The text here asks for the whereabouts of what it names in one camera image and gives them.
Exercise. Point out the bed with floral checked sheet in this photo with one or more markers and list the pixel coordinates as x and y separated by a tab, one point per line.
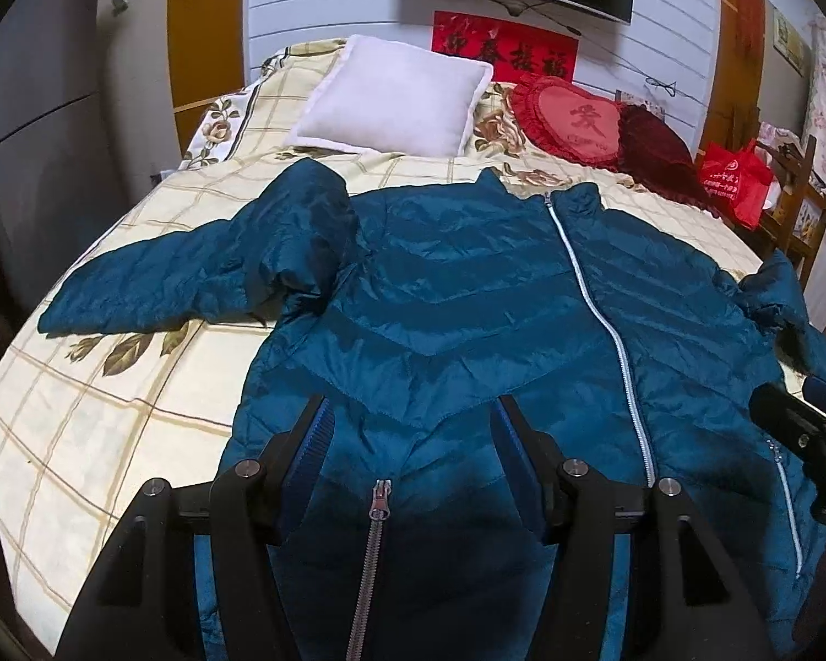
110	427

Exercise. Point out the red heart-shaped pillow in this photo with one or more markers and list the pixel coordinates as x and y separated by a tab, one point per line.
571	120

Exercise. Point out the framed wall picture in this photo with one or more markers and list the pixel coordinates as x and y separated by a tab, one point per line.
791	38

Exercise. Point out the dark red velvet pillow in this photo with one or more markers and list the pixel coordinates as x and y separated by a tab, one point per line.
657	151

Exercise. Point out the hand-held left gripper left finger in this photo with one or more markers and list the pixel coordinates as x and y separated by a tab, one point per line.
320	430

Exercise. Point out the grey wardrobe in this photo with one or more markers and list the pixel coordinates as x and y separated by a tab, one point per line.
48	117

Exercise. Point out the white square pillow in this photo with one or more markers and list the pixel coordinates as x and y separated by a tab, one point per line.
392	93

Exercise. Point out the teal puffer jacket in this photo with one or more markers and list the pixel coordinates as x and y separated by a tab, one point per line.
454	303

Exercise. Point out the red wall banner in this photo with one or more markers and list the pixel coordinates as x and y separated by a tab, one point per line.
468	41

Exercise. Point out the wooden chair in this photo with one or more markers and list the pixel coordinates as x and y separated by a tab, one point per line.
809	200

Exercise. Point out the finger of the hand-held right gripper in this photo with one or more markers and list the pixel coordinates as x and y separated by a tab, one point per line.
785	413

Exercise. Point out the red shopping bag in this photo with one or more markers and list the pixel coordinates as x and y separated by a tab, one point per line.
733	182

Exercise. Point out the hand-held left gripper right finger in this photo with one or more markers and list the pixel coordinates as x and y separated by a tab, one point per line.
508	430

